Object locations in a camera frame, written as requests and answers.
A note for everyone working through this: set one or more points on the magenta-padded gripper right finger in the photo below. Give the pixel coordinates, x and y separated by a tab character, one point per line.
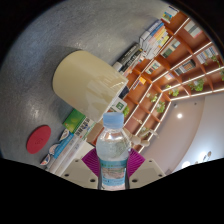
146	171

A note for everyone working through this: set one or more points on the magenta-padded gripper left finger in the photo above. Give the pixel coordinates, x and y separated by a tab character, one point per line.
78	173

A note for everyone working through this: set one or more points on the clear plastic water bottle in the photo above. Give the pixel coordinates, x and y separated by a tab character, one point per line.
113	150

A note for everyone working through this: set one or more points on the small snack packet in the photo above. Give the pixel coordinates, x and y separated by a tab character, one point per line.
45	160
54	148
64	134

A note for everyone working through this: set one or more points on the branched ceiling lamp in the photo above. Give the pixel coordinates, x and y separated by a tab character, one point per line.
196	160

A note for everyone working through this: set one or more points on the green cardboard box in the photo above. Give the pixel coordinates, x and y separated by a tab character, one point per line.
75	121

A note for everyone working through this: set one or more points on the flat round red coaster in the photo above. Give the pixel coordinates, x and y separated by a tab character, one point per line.
38	139

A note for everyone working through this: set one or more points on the recessed ceiling spotlight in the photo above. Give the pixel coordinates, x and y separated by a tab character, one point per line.
179	115

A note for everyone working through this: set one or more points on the tall green white carton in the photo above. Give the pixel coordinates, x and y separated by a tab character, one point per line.
119	106

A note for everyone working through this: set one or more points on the dark blue chair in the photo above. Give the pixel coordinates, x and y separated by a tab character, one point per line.
123	92

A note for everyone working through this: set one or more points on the cream paper cup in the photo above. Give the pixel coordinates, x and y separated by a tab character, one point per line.
86	83

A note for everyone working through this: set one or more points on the wooden shelf unit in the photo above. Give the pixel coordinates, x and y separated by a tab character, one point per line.
180	66

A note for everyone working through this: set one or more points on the stack of colourful books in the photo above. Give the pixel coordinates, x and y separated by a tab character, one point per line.
154	37

